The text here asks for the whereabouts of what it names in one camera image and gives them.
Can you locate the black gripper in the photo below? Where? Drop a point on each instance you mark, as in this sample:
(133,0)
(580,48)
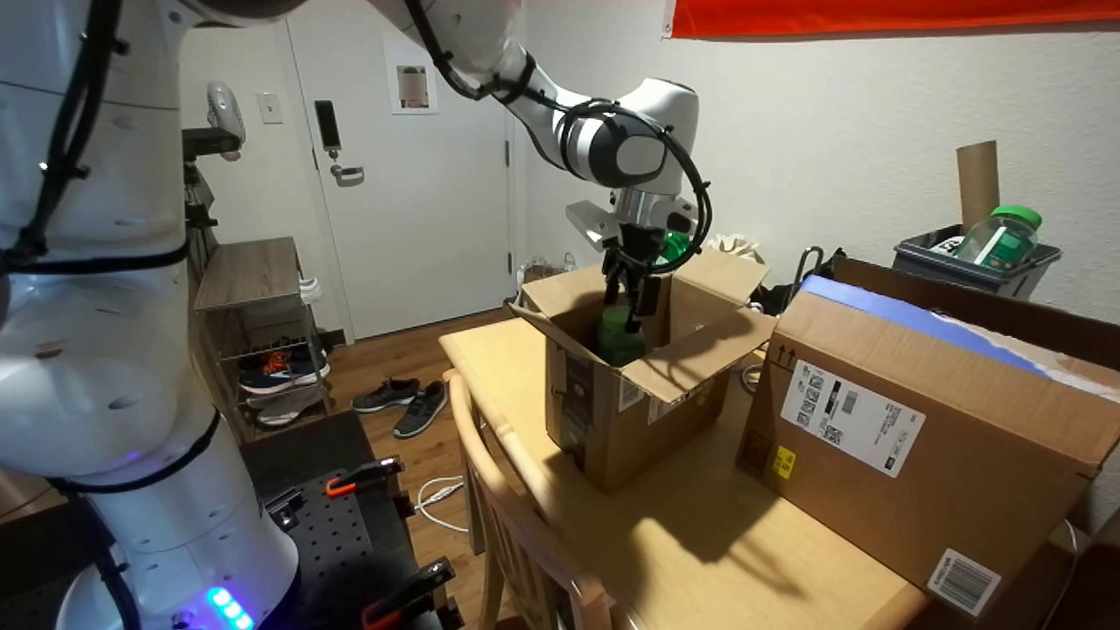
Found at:
(639,248)

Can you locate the green lidded bottle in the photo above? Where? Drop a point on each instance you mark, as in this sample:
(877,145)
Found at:
(617,338)

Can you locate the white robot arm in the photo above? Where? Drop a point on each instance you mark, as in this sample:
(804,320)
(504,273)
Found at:
(96,360)

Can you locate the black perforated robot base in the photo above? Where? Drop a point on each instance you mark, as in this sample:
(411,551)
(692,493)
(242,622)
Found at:
(356,555)

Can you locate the green spray bottle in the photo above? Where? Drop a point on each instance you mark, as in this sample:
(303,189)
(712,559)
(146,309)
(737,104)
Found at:
(672,248)

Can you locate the small open cardboard box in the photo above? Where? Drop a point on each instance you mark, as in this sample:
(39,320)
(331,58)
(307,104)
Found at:
(625,418)

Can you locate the large cardboard box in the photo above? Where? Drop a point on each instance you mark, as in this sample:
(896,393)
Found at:
(942,430)

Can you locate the green capped clear bottle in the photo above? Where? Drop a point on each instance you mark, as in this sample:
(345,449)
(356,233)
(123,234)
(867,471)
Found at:
(1001,234)

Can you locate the white door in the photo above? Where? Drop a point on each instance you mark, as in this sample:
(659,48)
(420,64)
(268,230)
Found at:
(424,234)

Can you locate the dark sneaker right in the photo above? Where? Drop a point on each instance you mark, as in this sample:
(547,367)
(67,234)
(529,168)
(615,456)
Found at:
(420,411)

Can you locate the dark sneaker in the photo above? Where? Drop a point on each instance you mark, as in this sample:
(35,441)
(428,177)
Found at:
(420,411)
(386,393)

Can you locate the dark sneaker left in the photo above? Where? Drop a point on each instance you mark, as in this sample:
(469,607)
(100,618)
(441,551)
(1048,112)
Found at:
(386,393)

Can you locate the portrait photo on door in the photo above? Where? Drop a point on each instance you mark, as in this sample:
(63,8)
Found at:
(411,89)

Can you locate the dark plastic bin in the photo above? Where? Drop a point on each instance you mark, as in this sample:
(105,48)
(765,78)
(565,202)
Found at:
(932,257)

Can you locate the wooden chair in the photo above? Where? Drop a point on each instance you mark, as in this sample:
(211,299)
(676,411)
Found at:
(525,561)

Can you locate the upright cardboard piece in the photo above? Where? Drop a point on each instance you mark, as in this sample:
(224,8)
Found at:
(978,178)

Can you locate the wooden shoe shelf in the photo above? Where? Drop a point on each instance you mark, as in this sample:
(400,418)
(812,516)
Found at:
(259,342)

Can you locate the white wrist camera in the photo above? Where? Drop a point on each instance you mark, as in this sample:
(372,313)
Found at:
(594,220)

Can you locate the red wall banner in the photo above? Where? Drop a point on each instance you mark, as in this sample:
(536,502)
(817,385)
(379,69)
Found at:
(858,20)

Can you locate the black door lock handle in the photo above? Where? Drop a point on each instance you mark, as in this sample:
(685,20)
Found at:
(335,145)

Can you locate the orange handled clamp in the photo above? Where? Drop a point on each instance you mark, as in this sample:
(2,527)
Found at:
(350,482)

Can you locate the wall light switch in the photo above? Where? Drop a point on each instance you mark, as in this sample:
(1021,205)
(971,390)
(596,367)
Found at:
(270,108)

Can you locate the camera on black stand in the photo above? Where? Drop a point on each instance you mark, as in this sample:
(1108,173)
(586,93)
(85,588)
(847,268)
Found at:
(223,129)

